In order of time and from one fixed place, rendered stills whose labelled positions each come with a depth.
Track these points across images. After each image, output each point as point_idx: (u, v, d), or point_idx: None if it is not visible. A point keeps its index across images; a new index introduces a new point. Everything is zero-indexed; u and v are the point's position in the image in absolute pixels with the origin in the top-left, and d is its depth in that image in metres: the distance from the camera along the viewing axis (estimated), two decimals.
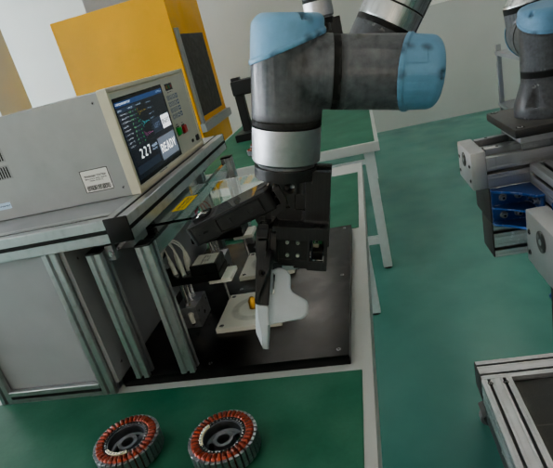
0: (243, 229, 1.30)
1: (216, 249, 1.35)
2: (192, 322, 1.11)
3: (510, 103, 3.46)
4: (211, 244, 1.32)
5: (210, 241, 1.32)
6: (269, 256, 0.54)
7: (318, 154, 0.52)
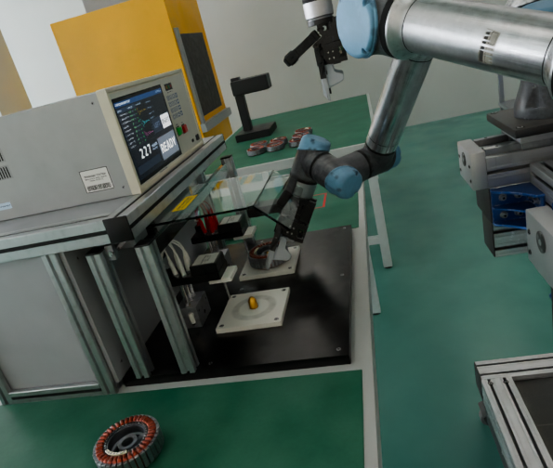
0: (243, 229, 1.30)
1: (216, 249, 1.35)
2: (192, 322, 1.11)
3: (510, 103, 3.46)
4: (211, 244, 1.32)
5: (210, 241, 1.32)
6: (281, 231, 1.25)
7: (312, 195, 1.24)
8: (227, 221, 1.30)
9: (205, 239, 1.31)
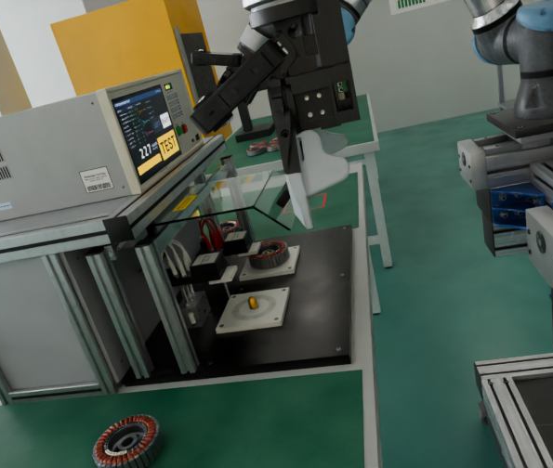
0: (248, 246, 1.32)
1: None
2: (192, 322, 1.11)
3: (510, 103, 3.46)
4: None
5: None
6: (289, 113, 0.45)
7: None
8: (231, 238, 1.32)
9: None
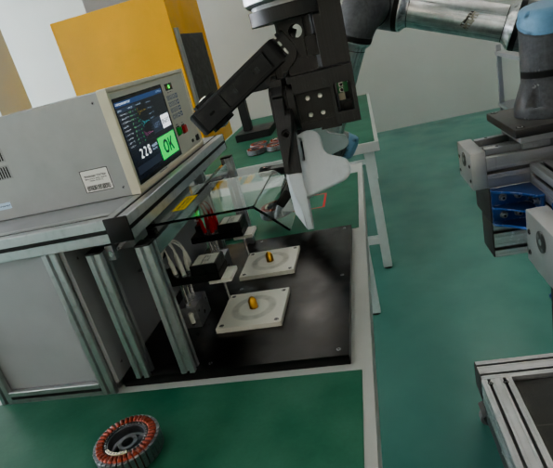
0: (243, 229, 1.30)
1: (216, 249, 1.35)
2: (192, 322, 1.11)
3: (510, 103, 3.46)
4: (211, 244, 1.32)
5: (210, 241, 1.32)
6: (290, 113, 0.45)
7: None
8: (227, 221, 1.30)
9: (205, 239, 1.31)
